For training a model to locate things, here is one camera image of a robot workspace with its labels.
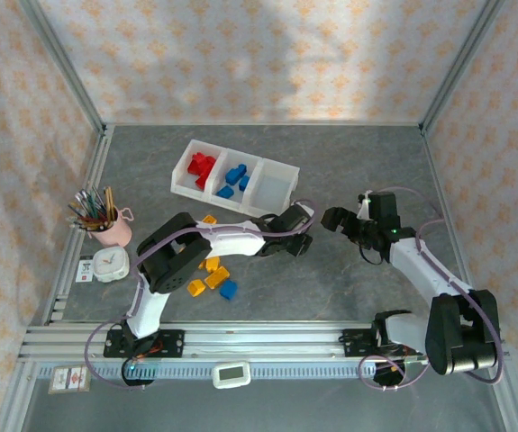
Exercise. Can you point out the blue lego brick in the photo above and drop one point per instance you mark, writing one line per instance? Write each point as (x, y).
(229, 290)
(241, 168)
(244, 182)
(225, 192)
(232, 174)

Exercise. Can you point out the red lego brick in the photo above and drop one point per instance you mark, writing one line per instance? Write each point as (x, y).
(194, 167)
(201, 182)
(206, 171)
(211, 161)
(199, 158)

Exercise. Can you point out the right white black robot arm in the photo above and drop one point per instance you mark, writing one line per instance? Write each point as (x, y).
(420, 270)

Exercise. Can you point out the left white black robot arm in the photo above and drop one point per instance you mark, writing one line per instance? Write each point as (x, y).
(173, 256)

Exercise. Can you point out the white digital timer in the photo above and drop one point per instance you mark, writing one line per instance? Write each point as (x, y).
(231, 374)

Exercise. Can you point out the pink cup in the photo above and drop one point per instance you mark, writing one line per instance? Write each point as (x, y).
(116, 234)

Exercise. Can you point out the white square alarm clock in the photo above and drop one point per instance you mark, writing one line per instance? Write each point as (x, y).
(111, 264)

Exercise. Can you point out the bunch of colored pencils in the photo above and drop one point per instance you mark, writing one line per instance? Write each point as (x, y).
(94, 209)

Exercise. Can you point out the white card with red print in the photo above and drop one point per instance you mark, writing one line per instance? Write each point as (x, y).
(85, 270)

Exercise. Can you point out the red and white card box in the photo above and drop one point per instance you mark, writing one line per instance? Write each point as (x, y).
(69, 379)

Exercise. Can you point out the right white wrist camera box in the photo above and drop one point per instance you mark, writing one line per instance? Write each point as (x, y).
(363, 198)

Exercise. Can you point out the aluminium frame side rail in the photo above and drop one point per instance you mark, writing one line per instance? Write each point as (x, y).
(438, 180)
(98, 166)

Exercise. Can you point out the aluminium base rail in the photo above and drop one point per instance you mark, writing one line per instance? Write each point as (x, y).
(263, 342)

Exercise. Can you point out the aluminium frame back bar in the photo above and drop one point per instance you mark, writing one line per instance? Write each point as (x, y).
(263, 123)

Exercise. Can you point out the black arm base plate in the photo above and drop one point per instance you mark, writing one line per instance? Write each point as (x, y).
(353, 342)
(173, 344)

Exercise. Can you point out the aluminium frame post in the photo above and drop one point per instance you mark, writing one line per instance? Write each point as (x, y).
(461, 67)
(65, 67)

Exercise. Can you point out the aluminium frame leg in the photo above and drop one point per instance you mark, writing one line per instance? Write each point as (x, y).
(511, 396)
(15, 396)

